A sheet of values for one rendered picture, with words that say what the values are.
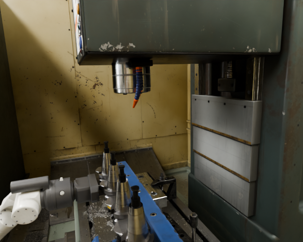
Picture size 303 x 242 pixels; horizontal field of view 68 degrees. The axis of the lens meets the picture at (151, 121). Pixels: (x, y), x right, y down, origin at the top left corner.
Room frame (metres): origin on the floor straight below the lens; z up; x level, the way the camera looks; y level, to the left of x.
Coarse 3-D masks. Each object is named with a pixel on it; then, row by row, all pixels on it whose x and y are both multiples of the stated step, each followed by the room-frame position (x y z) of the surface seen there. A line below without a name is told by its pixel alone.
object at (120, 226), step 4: (120, 220) 0.44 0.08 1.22; (124, 220) 0.44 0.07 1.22; (116, 224) 0.43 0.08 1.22; (120, 224) 0.43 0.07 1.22; (124, 224) 0.43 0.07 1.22; (148, 224) 0.42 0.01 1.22; (116, 228) 0.42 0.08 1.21; (120, 228) 0.41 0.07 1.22; (124, 228) 0.41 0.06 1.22; (148, 228) 0.41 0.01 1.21; (116, 232) 0.41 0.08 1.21; (120, 232) 0.40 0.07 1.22
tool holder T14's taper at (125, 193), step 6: (126, 180) 0.48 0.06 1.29; (120, 186) 0.47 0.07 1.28; (126, 186) 0.47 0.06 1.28; (120, 192) 0.46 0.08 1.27; (126, 192) 0.47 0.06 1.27; (120, 198) 0.46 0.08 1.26; (126, 198) 0.46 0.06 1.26; (120, 204) 0.46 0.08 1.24; (126, 204) 0.46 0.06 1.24; (120, 210) 0.46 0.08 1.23; (126, 210) 0.46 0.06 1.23
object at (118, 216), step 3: (114, 204) 0.49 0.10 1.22; (111, 207) 0.48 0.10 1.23; (111, 210) 0.47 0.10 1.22; (114, 210) 0.47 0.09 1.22; (111, 213) 0.47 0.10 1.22; (114, 213) 0.45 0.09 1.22; (117, 213) 0.45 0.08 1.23; (120, 213) 0.45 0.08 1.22; (123, 213) 0.45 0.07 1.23; (126, 213) 0.45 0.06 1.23; (111, 216) 0.47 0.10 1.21; (114, 216) 0.45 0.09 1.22; (117, 216) 0.45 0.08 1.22; (120, 216) 0.45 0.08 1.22; (123, 216) 0.45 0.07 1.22; (126, 216) 0.45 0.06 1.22; (117, 219) 0.46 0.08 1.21; (120, 219) 0.45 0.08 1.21; (114, 222) 0.45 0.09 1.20
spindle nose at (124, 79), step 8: (112, 64) 0.92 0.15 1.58; (120, 64) 0.88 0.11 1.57; (112, 72) 0.92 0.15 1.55; (120, 72) 0.88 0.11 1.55; (128, 72) 0.87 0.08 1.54; (144, 72) 0.90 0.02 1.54; (120, 80) 0.88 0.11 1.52; (128, 80) 0.87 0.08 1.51; (136, 80) 0.88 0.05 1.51; (144, 80) 0.89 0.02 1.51; (120, 88) 0.88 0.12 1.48; (128, 88) 0.87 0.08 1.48; (144, 88) 0.90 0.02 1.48
